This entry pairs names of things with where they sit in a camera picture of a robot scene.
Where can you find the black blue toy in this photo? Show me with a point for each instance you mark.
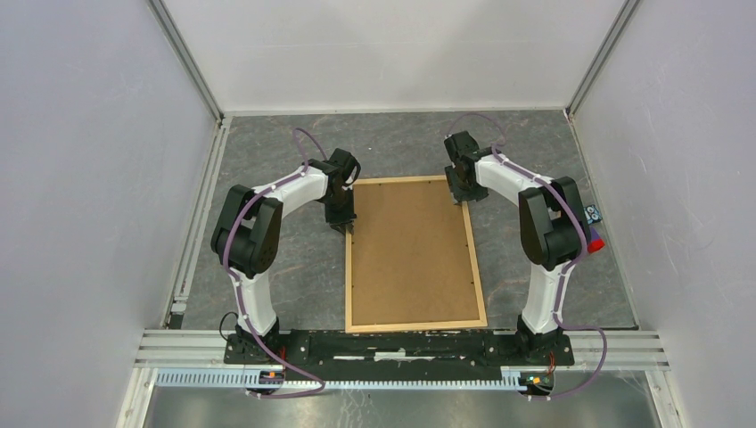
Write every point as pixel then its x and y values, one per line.
pixel 592 214

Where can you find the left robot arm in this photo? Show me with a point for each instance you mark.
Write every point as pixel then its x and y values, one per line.
pixel 247 234

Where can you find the wooden picture frame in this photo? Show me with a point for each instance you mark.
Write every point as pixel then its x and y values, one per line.
pixel 413 326

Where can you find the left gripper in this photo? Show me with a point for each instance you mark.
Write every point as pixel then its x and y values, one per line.
pixel 340 222

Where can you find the white slotted cable duct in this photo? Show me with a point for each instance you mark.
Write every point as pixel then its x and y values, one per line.
pixel 268 380

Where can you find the red purple block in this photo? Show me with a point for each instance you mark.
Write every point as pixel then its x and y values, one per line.
pixel 595 245

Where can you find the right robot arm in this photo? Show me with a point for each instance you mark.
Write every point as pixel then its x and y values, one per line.
pixel 554 232

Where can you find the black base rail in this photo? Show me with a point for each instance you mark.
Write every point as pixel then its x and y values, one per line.
pixel 328 355

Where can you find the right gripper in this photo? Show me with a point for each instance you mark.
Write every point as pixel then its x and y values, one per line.
pixel 458 194

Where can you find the brown backing board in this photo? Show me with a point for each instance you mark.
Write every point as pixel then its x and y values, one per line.
pixel 413 254

